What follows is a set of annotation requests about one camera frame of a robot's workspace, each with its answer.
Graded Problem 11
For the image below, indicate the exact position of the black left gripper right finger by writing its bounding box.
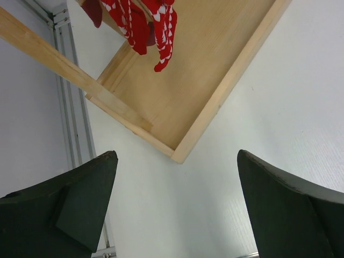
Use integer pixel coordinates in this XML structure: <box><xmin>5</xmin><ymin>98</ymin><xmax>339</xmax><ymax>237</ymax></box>
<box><xmin>237</xmin><ymin>150</ymin><xmax>343</xmax><ymax>257</ymax></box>

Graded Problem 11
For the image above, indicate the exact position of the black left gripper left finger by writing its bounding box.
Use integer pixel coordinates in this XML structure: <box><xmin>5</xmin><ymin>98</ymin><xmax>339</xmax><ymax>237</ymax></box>
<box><xmin>1</xmin><ymin>150</ymin><xmax>118</xmax><ymax>257</ymax></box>

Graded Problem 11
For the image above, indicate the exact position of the wooden rack base tray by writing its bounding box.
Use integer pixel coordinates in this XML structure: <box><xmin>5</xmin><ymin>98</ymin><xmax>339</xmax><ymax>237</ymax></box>
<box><xmin>98</xmin><ymin>1</ymin><xmax>289</xmax><ymax>163</ymax></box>

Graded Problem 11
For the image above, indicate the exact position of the red white patterned sock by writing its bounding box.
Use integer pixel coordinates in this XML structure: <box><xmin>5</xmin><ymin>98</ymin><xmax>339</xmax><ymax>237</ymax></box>
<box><xmin>142</xmin><ymin>0</ymin><xmax>177</xmax><ymax>72</ymax></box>

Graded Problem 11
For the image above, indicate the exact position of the aluminium frame rail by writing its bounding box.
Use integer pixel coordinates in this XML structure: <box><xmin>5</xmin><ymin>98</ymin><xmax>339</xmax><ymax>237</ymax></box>
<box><xmin>18</xmin><ymin>0</ymin><xmax>116</xmax><ymax>258</ymax></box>

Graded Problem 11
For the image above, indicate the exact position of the wooden rack upright post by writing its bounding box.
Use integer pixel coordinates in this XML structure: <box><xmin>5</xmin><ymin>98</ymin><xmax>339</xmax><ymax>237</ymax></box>
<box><xmin>1</xmin><ymin>8</ymin><xmax>152</xmax><ymax>131</ymax></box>

